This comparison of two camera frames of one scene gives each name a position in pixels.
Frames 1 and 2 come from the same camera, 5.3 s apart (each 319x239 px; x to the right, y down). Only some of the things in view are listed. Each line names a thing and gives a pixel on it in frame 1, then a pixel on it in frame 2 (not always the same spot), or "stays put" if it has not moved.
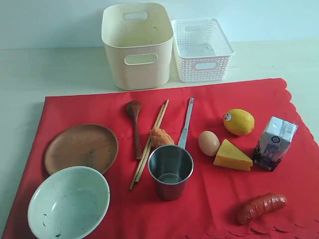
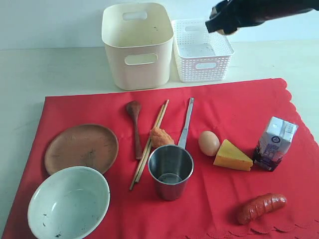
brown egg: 209,143 stays put
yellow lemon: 239,122 to 222,32
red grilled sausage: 260,204 stays put
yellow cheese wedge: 230,156 stays put
